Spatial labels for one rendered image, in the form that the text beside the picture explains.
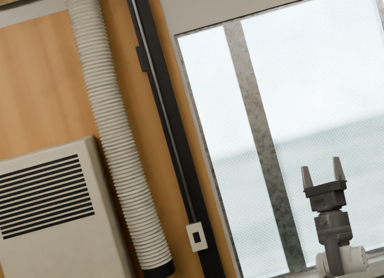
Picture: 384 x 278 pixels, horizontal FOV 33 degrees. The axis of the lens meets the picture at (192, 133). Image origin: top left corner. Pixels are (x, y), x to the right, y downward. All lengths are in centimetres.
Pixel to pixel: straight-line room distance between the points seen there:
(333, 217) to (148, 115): 162
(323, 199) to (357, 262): 17
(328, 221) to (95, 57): 162
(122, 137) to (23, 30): 71
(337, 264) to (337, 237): 7
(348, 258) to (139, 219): 151
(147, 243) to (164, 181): 33
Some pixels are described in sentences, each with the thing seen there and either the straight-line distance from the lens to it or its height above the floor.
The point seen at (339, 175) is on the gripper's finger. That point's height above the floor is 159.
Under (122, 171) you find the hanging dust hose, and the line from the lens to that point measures 300.
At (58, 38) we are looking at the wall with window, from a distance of 319.
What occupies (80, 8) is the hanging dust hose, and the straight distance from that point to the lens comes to 302.
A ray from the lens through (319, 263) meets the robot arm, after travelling 171.
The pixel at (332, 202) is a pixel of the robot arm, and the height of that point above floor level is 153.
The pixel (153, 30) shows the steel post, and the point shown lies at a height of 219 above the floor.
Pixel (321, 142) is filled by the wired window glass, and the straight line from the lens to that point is 328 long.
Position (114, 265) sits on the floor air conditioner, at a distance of 297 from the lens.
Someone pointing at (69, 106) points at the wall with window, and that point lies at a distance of 318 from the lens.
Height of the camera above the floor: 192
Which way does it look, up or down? 5 degrees down
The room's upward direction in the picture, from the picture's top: 16 degrees counter-clockwise
